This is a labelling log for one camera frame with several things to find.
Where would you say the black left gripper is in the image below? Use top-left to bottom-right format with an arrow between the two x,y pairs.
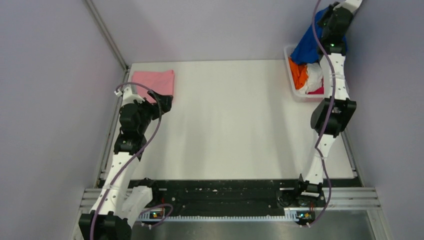
133,89 -> 173,134

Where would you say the blue t shirt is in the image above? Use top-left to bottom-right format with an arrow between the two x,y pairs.
290,2 -> 354,65

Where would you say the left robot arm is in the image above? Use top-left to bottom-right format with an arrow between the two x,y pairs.
78,90 -> 174,240

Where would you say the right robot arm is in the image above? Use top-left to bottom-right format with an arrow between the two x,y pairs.
291,0 -> 362,206

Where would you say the folded pink t shirt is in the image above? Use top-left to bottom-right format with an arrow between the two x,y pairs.
131,70 -> 175,96

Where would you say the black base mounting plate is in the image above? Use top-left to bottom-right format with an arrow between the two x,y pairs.
99,178 -> 362,219

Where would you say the white plastic basket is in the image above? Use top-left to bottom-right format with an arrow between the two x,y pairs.
283,43 -> 350,103

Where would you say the orange t shirt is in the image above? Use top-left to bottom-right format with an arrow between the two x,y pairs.
288,57 -> 309,90

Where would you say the white t shirt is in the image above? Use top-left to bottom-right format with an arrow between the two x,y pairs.
297,63 -> 324,95

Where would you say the magenta t shirt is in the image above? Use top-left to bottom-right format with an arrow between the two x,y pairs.
307,86 -> 325,95

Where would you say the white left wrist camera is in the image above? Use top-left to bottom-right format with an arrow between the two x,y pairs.
114,84 -> 145,107

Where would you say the left corner metal post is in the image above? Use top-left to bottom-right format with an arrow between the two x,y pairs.
82,0 -> 129,71

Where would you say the white slotted cable duct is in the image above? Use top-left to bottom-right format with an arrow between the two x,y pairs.
139,207 -> 314,223

